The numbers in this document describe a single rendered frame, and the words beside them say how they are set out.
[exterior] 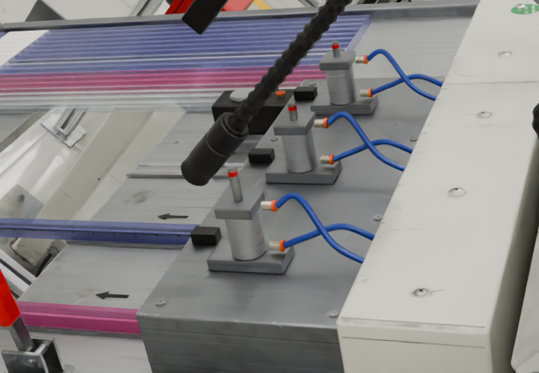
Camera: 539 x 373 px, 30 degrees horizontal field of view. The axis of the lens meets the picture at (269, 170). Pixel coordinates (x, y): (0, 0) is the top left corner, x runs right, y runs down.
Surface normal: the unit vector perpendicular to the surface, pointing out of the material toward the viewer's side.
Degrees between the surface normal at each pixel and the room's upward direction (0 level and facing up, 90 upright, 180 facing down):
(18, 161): 0
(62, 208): 90
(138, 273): 46
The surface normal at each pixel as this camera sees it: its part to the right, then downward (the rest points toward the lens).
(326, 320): -0.17, -0.87
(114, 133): -0.32, 0.49
